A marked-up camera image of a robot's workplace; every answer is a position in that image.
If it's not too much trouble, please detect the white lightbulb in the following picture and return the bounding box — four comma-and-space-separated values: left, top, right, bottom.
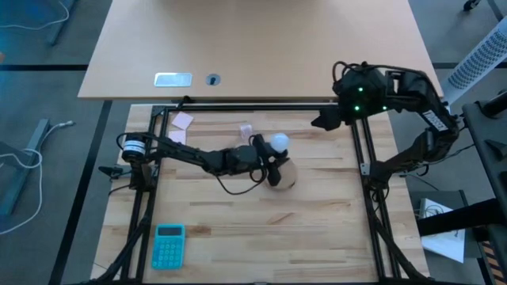
269, 132, 291, 154

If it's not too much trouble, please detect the thin white floor cable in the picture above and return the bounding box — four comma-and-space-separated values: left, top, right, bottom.
0, 0, 71, 31

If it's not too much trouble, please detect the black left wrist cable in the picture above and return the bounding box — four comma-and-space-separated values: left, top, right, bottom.
215, 158, 270, 196

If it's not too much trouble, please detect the silver desk power plate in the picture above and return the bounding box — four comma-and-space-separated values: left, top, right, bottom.
154, 72, 193, 88

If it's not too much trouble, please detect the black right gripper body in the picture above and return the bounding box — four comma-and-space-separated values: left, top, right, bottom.
334, 104, 353, 128

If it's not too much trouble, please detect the pink sticky note pad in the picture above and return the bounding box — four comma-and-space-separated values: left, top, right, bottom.
168, 129, 188, 146
171, 111, 196, 131

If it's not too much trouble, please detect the white paper box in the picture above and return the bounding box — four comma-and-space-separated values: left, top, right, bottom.
418, 197, 467, 264

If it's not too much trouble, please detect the white floor cable with plug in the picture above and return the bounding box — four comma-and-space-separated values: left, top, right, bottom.
0, 120, 77, 237

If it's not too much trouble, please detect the white tower fan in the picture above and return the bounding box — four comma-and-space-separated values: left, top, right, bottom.
441, 15, 507, 108

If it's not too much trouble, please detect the black aluminium table frame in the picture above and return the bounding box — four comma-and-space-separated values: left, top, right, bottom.
90, 96, 433, 285

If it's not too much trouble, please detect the light wooden desk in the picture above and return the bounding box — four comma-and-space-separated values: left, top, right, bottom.
78, 0, 444, 100

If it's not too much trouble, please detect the teal calculator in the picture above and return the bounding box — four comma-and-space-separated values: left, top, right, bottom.
151, 223, 187, 271

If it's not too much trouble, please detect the grey desk leg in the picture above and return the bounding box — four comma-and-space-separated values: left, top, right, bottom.
46, 0, 78, 45
0, 118, 52, 217

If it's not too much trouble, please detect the black equipment stand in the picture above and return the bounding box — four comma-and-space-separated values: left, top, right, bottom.
415, 90, 507, 285

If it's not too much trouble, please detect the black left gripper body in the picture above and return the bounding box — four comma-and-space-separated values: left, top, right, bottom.
253, 133, 283, 187

